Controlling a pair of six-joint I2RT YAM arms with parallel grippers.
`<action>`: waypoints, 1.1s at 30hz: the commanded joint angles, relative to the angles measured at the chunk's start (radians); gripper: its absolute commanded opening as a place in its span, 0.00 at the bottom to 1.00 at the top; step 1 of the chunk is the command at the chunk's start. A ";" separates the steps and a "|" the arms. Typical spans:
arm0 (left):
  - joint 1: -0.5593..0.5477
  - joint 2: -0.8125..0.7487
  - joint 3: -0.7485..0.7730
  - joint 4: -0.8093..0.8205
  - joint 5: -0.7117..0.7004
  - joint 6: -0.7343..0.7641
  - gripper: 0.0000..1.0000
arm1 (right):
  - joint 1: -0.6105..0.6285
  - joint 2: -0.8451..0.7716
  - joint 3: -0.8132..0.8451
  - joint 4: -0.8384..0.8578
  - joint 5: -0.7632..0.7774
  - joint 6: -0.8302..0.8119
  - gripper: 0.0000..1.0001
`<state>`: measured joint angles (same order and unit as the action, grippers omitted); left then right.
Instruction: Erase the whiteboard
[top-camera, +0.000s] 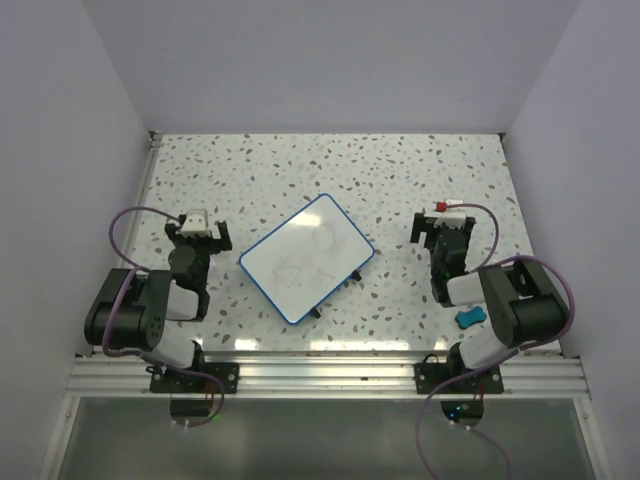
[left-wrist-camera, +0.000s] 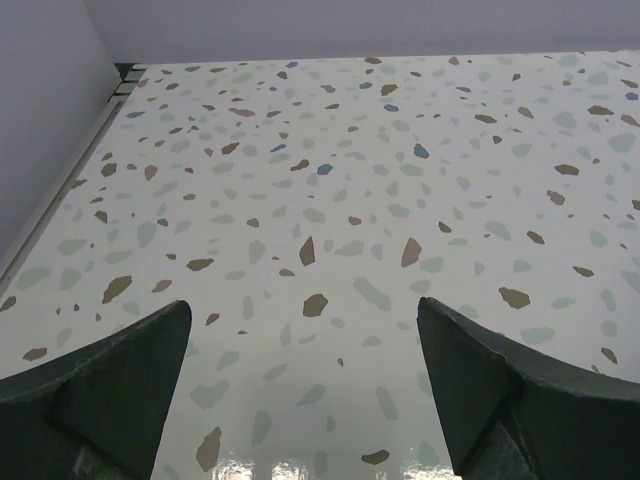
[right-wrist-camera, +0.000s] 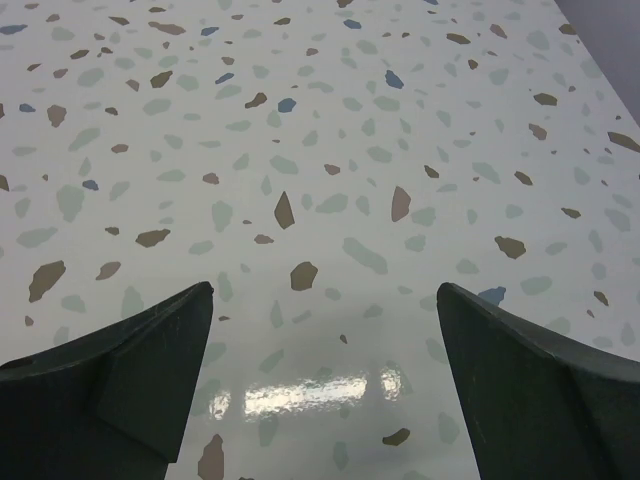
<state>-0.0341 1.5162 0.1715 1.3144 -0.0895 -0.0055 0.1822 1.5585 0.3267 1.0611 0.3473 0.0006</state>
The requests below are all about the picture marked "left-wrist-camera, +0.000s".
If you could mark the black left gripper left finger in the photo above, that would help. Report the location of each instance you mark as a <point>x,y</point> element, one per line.
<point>97,412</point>

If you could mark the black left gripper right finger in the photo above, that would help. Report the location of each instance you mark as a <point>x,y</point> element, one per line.
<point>510,412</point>

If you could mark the aluminium table edge rail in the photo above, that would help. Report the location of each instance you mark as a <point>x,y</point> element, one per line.
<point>26,239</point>

